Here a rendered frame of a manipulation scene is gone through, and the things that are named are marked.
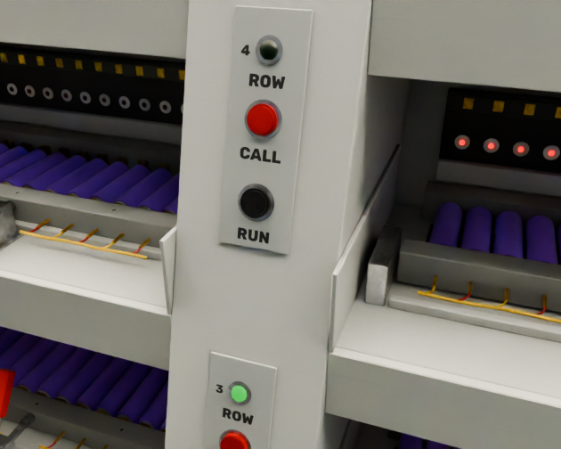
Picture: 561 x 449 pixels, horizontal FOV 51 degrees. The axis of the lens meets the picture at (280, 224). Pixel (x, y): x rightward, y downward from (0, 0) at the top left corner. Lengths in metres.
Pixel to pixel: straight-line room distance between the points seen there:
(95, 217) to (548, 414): 0.30
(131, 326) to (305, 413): 0.12
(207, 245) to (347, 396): 0.11
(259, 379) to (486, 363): 0.12
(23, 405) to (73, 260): 0.17
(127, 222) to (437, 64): 0.23
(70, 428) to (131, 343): 0.16
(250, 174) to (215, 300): 0.08
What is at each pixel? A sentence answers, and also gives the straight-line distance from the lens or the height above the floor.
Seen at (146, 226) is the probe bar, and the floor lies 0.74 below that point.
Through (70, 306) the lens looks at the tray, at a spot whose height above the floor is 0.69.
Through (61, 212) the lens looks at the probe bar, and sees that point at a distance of 0.44.
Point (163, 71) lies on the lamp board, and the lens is 0.52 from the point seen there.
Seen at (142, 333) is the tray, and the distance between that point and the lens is 0.37.
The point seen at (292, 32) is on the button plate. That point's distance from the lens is 0.30.
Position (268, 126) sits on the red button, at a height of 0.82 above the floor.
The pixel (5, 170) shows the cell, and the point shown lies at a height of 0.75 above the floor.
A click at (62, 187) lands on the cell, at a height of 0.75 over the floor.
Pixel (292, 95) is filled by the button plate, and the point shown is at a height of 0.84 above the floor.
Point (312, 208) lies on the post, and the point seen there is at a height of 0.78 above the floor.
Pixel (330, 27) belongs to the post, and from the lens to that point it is 0.30.
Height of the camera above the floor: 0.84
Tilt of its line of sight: 14 degrees down
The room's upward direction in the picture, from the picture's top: 6 degrees clockwise
